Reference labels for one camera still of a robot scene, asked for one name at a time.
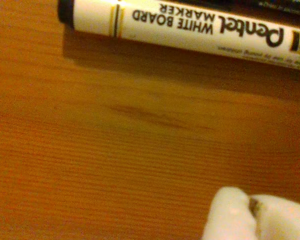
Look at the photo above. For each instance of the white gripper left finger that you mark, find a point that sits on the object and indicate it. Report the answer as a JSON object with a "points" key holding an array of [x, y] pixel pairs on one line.
{"points": [[230, 215]]}

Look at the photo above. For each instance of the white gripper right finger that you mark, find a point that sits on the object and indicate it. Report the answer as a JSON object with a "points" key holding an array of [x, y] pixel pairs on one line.
{"points": [[282, 222]]}

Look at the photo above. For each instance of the white Pentel whiteboard marker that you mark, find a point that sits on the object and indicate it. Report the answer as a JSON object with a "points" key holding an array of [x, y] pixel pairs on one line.
{"points": [[165, 25]]}

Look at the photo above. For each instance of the black fineliner pen red end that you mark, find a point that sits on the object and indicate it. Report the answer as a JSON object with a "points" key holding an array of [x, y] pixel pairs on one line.
{"points": [[265, 5]]}

